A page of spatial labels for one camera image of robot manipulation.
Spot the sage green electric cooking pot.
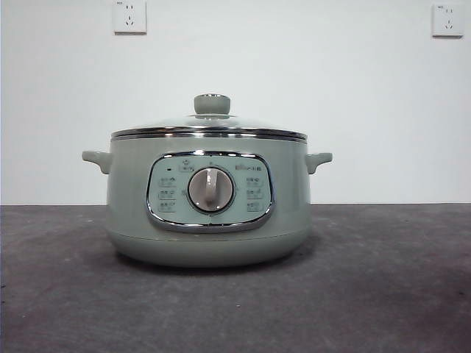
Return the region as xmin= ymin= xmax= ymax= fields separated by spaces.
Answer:
xmin=81 ymin=135 xmax=334 ymax=268

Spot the white wall socket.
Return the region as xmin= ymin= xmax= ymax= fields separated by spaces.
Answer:
xmin=431 ymin=3 xmax=465 ymax=38
xmin=113 ymin=0 xmax=148 ymax=36

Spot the glass lid with green knob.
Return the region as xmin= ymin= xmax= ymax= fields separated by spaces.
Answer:
xmin=110 ymin=93 xmax=309 ymax=141

